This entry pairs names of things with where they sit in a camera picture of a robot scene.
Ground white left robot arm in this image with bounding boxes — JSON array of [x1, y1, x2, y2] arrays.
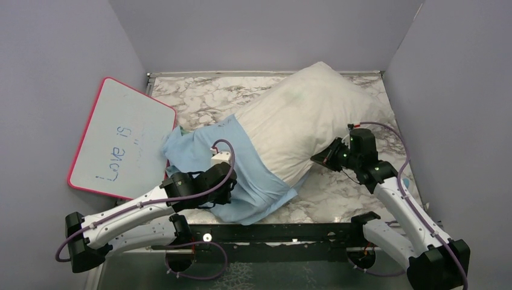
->
[[59, 162, 237, 273]]

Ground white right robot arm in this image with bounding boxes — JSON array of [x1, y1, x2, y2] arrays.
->
[[311, 125, 470, 289]]

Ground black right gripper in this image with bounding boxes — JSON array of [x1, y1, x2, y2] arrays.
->
[[312, 136, 361, 172]]

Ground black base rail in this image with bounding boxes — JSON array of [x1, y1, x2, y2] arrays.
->
[[167, 223, 376, 267]]

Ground pink framed whiteboard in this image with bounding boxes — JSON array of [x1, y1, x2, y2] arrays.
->
[[68, 77, 176, 199]]

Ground white pillow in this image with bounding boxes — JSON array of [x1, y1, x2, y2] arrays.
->
[[234, 62, 394, 186]]

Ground aluminium table edge frame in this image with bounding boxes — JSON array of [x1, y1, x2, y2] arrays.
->
[[146, 70, 385, 79]]

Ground small blue white packet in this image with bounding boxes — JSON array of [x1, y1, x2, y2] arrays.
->
[[402, 178, 411, 189]]

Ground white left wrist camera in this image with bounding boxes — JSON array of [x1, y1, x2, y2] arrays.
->
[[210, 147, 232, 166]]

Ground light blue pillowcase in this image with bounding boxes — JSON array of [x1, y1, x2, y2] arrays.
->
[[162, 115, 307, 225]]

